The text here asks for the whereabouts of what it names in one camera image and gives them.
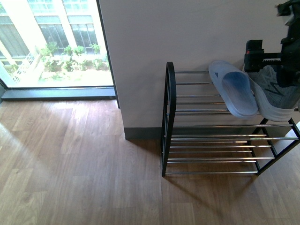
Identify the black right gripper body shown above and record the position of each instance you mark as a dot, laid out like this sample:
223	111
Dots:
288	60

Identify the light blue slide sandal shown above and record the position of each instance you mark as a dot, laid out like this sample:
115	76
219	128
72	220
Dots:
233	86

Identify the black metal shoe rack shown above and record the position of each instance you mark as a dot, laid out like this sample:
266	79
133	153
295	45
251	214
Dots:
217	149

